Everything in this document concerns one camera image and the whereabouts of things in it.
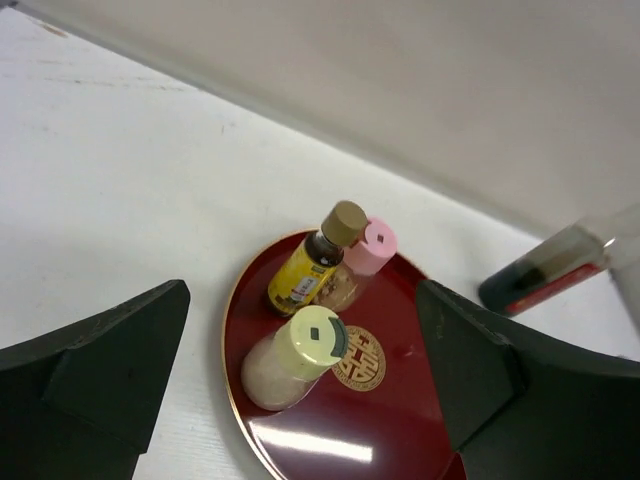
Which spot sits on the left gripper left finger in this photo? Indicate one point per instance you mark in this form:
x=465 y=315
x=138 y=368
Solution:
x=82 y=401

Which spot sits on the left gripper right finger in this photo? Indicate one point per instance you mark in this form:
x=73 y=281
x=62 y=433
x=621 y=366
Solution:
x=519 y=404

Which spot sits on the dark soy sauce bottle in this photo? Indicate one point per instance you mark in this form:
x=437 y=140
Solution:
x=574 y=254

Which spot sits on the yellow-lid spice shaker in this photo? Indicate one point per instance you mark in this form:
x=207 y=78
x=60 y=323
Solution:
x=284 y=366

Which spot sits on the pink-lid spice shaker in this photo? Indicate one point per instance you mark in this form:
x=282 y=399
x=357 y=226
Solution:
x=362 y=261

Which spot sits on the small yellow-label oil bottle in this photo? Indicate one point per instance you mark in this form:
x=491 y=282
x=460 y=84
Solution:
x=315 y=259

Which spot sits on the round red lacquer tray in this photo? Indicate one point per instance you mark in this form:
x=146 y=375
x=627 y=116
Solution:
x=374 y=416

